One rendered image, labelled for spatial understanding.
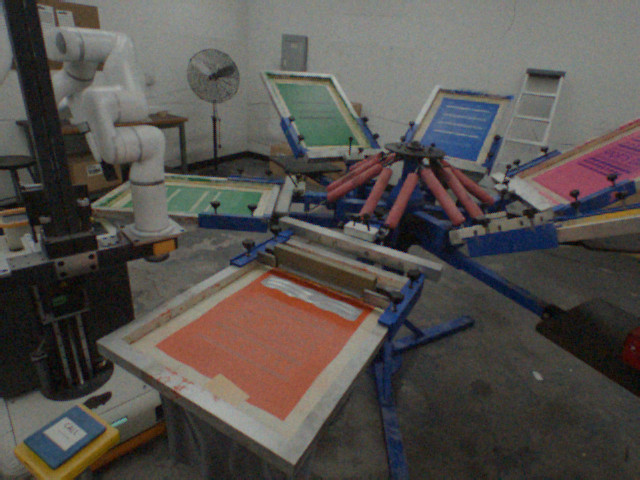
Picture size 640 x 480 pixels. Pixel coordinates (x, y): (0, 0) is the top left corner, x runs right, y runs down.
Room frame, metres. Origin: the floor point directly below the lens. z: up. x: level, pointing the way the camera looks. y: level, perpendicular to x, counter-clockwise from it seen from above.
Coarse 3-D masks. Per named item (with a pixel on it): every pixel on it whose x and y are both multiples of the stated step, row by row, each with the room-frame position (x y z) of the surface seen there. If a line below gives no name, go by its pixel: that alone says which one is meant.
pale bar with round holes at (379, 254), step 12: (288, 228) 1.46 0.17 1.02; (300, 228) 1.43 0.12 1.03; (312, 228) 1.42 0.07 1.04; (324, 228) 1.44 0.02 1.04; (312, 240) 1.41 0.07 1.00; (324, 240) 1.38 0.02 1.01; (336, 240) 1.36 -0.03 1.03; (348, 240) 1.35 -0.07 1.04; (360, 240) 1.36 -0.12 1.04; (348, 252) 1.33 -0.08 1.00; (360, 252) 1.31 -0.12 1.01; (372, 252) 1.29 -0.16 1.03; (384, 252) 1.27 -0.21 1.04; (396, 252) 1.28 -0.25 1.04; (384, 264) 1.27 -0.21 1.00; (396, 264) 1.25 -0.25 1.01; (408, 264) 1.23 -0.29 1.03; (420, 264) 1.21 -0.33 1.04; (432, 264) 1.22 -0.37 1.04; (432, 276) 1.18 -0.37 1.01
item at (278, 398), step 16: (320, 288) 1.12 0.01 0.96; (304, 304) 1.02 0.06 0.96; (352, 304) 1.05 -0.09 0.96; (368, 304) 1.06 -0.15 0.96; (336, 320) 0.95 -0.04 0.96; (336, 336) 0.88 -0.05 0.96; (320, 352) 0.81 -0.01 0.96; (336, 352) 0.82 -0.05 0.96; (240, 368) 0.72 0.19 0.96; (256, 368) 0.73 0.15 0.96; (304, 368) 0.75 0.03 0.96; (320, 368) 0.75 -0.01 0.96; (240, 384) 0.67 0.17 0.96; (256, 384) 0.68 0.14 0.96; (272, 384) 0.68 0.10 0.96; (288, 384) 0.69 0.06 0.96; (304, 384) 0.69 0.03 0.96; (256, 400) 0.63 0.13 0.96; (272, 400) 0.64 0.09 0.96; (288, 400) 0.64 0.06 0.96
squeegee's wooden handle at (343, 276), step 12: (276, 252) 1.20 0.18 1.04; (288, 252) 1.18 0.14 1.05; (300, 252) 1.17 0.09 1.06; (288, 264) 1.18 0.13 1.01; (300, 264) 1.15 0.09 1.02; (312, 264) 1.13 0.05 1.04; (324, 264) 1.11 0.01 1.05; (336, 264) 1.11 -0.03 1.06; (324, 276) 1.11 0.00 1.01; (336, 276) 1.09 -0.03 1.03; (348, 276) 1.07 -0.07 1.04; (360, 276) 1.06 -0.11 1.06; (372, 276) 1.06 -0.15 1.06; (348, 288) 1.07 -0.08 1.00; (360, 288) 1.05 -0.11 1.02; (372, 288) 1.03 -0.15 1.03
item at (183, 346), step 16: (272, 272) 1.20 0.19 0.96; (256, 288) 1.08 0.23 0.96; (272, 288) 1.09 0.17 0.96; (224, 304) 0.98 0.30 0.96; (208, 320) 0.90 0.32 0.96; (176, 336) 0.82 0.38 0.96; (192, 336) 0.82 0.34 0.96; (176, 352) 0.76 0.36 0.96; (192, 352) 0.76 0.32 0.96; (208, 352) 0.77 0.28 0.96; (224, 352) 0.77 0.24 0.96; (208, 368) 0.71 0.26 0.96; (224, 368) 0.72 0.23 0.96
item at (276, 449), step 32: (320, 256) 1.31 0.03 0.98; (192, 288) 1.00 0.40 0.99; (160, 320) 0.85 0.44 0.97; (128, 352) 0.70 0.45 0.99; (160, 384) 0.63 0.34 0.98; (192, 384) 0.63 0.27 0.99; (352, 384) 0.69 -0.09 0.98; (224, 416) 0.55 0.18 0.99; (320, 416) 0.58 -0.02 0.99; (256, 448) 0.51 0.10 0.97; (288, 448) 0.50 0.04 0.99
